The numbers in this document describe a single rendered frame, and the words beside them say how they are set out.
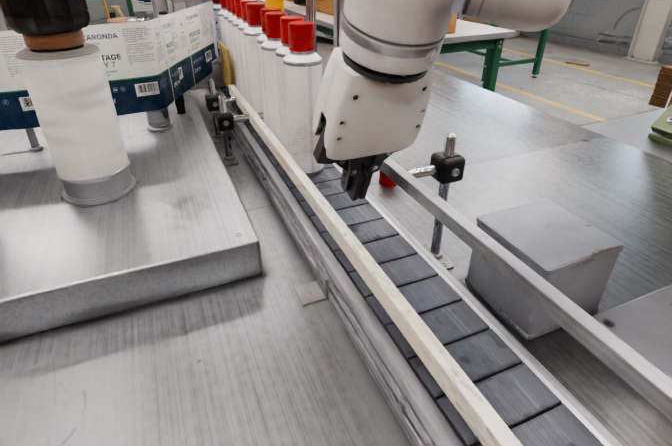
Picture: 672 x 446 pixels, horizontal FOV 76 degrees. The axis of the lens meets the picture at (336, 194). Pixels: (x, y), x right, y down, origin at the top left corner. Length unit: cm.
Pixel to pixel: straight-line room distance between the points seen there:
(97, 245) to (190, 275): 11
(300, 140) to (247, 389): 33
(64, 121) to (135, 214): 13
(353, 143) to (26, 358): 37
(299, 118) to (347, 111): 22
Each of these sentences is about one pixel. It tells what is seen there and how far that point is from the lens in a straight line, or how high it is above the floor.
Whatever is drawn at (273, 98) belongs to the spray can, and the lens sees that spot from 69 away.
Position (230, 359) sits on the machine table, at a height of 83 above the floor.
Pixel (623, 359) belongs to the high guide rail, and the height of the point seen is 96.
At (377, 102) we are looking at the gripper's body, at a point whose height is 105.
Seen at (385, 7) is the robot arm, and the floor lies 113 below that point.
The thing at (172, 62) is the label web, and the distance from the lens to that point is 88.
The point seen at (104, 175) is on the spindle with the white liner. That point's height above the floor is 92.
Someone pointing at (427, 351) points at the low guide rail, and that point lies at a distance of 34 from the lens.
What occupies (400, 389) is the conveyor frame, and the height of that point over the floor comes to 86.
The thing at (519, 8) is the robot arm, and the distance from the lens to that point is 32.
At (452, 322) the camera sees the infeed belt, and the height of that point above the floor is 88.
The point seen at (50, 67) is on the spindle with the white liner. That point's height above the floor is 105.
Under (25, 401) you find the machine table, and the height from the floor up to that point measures 83.
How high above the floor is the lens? 117
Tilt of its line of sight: 30 degrees down
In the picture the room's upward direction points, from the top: straight up
